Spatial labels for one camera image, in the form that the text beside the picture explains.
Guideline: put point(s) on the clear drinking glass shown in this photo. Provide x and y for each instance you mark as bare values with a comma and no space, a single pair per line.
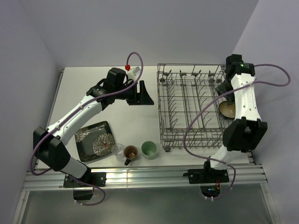
118,151

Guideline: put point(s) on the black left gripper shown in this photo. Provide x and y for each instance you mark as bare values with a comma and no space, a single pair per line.
142,98

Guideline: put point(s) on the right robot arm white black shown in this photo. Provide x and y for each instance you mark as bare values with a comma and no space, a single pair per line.
247,129

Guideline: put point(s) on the dark brown mug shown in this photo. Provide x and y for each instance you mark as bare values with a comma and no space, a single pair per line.
130,154

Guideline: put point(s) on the aluminium rail frame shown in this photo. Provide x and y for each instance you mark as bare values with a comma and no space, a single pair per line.
166,171

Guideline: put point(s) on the grey wire dish rack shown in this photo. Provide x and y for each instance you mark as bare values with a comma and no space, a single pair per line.
186,105

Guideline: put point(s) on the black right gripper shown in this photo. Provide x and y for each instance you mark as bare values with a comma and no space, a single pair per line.
221,89

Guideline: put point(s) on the blue bowl with tan interior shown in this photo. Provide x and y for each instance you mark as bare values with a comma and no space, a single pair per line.
227,110

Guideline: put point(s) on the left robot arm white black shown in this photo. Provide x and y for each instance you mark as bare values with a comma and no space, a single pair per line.
50,143

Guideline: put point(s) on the light green cup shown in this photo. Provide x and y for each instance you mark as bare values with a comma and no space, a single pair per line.
149,150

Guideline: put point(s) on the black square floral plate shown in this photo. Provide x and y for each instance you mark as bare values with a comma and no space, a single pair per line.
94,141

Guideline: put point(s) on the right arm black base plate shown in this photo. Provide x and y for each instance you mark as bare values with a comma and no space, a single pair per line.
203,176

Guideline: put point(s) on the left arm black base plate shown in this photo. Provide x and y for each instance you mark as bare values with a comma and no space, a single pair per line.
95,180

